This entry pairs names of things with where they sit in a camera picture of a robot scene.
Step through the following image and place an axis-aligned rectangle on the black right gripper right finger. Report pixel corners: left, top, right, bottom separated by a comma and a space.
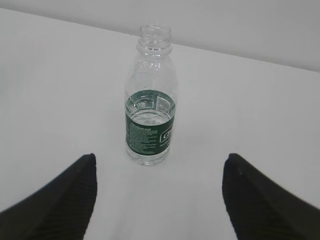
222, 153, 320, 240

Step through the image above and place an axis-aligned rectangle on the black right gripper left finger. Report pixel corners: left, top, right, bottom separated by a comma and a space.
0, 153, 98, 240

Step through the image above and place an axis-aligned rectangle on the clear water bottle green label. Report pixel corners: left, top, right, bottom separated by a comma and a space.
124, 23, 179, 166

